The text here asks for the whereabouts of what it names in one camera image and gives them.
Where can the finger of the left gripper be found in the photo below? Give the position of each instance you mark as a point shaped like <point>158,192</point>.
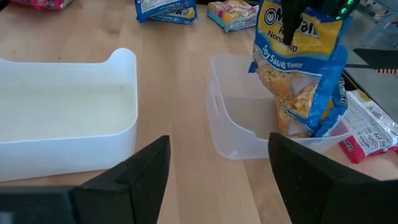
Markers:
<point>293,18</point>

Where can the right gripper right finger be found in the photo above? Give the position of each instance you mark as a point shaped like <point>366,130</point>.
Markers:
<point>311,193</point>

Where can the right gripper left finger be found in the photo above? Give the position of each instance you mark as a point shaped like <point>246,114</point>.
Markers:
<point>140,193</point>

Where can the blue Maruchan ramen pack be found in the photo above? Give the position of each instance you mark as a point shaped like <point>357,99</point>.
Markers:
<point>186,15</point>
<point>304,62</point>
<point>158,6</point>

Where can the red Maruchan ramen pack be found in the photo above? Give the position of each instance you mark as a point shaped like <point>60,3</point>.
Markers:
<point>43,3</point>
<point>370,130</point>

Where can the teal Maruchan ramen pack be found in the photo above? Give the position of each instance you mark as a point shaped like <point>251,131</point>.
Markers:
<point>233,14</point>

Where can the dark chair base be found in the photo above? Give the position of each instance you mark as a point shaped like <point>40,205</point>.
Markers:
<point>377,21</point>

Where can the black hazard-striped floor mat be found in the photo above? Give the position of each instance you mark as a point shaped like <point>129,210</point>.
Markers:
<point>377,58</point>

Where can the clear plastic bin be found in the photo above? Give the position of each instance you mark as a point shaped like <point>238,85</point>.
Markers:
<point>236,124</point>

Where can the white plastic bin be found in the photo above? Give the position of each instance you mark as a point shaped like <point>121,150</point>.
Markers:
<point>62,109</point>

